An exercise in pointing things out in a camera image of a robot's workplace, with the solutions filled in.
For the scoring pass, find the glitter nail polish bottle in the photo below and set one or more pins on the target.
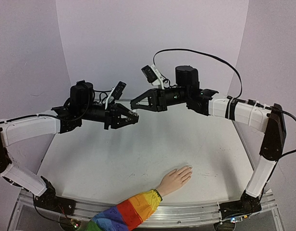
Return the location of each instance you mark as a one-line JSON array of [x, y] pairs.
[[133, 114]]

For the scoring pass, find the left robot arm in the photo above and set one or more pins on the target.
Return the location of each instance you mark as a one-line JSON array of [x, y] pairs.
[[81, 105]]

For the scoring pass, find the rainbow sleeve forearm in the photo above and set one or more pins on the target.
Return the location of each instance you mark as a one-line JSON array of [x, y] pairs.
[[127, 215]]

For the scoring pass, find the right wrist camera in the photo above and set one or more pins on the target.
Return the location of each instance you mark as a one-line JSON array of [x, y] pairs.
[[153, 76]]

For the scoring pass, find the aluminium back table rail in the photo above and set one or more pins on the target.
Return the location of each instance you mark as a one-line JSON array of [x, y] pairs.
[[123, 100]]

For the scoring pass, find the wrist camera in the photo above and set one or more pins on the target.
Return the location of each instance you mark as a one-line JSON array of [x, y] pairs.
[[115, 93], [153, 76]]

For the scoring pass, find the aluminium front rail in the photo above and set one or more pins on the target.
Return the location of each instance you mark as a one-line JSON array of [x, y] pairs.
[[73, 215]]

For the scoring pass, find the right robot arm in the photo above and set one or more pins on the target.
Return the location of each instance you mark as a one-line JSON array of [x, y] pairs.
[[266, 119]]

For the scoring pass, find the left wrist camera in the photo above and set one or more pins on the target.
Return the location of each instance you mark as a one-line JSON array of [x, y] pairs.
[[115, 93]]

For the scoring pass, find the mannequin hand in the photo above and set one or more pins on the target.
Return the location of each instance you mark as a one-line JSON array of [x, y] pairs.
[[174, 180]]

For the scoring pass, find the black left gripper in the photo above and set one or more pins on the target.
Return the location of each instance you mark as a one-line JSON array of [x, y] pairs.
[[113, 114]]

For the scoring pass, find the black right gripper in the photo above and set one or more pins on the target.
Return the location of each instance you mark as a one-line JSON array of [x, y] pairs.
[[161, 100]]

